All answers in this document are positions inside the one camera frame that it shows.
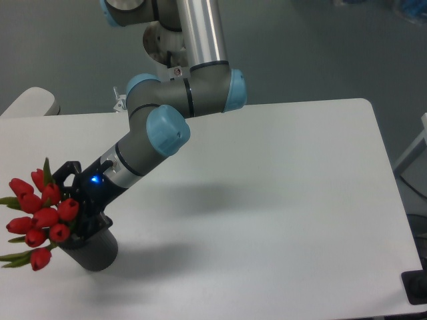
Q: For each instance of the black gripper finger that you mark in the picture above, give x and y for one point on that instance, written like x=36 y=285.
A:
x=89 y=226
x=67 y=179

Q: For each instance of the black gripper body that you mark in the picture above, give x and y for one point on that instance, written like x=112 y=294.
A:
x=93 y=189

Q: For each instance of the red tulip bouquet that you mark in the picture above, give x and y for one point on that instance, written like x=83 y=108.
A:
x=50 y=218

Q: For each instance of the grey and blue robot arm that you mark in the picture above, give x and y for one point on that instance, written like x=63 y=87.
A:
x=157 y=110

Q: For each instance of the dark grey ribbed vase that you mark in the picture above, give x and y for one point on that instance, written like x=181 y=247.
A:
x=95 y=253

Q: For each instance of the white chair armrest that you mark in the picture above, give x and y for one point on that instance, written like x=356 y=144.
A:
x=34 y=102

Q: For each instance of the black device at table edge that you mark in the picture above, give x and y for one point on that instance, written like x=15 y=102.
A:
x=415 y=286

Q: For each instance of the white furniture frame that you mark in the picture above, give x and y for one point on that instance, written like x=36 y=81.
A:
x=412 y=152

